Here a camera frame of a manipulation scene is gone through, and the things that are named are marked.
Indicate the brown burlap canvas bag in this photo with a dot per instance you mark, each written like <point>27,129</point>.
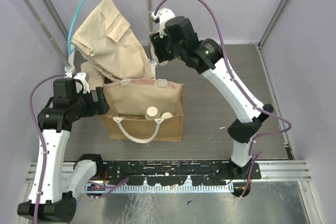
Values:
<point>144,110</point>

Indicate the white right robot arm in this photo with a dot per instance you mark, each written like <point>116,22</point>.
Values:
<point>207,59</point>

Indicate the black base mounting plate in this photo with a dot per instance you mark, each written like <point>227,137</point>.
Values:
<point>169,173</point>

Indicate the beige cloth trousers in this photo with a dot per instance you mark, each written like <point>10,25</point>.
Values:
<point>106,41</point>

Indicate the aluminium frame rail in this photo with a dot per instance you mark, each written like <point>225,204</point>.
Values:
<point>271,170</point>

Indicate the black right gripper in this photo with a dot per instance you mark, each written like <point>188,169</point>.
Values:
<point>166,33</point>

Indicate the clear amber liquid bottle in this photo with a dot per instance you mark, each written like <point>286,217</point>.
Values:
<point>156,48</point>

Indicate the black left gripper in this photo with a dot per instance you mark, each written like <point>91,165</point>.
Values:
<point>100,100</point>

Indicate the green bottle cream cap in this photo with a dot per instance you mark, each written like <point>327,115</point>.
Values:
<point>152,113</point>

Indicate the cream bottle with cap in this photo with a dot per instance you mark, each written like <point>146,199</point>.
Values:
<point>166,115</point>

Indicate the white slotted cable duct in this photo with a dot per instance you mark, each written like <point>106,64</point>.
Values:
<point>186,188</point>

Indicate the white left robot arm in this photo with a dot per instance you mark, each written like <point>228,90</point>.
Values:
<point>51,199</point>

